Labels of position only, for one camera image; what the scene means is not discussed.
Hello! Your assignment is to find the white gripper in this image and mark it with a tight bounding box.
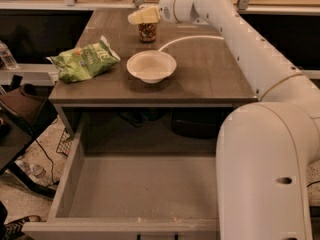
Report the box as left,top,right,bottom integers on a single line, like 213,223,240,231
128,0,197,25

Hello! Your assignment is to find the orange soda can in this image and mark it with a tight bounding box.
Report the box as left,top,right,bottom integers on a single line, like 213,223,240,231
138,23,157,43

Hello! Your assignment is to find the grey open top drawer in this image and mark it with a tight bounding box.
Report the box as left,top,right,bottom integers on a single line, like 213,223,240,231
24,111,220,240

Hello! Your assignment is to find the white paper bowl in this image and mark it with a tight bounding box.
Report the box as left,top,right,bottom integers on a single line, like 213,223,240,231
127,50,177,84

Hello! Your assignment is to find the grey cabinet table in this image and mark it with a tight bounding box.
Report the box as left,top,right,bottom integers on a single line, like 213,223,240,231
50,10,257,138

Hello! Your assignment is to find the green chip bag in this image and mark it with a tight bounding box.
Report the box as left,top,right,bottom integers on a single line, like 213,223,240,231
48,36,120,83

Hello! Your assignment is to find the black bag under table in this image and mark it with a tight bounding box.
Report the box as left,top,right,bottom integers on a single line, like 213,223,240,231
171,107,232,139

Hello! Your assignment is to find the clear water bottle on shelf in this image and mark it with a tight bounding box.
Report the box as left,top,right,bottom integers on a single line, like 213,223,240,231
0,41,18,70

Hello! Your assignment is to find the black office chair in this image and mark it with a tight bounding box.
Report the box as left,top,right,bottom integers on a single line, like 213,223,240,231
0,75,57,198

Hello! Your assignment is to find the clear water bottle on floor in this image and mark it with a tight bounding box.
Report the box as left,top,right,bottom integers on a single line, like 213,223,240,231
16,160,50,186

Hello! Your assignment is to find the black wire basket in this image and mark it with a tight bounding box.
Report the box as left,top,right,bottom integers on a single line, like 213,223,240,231
56,129,72,157

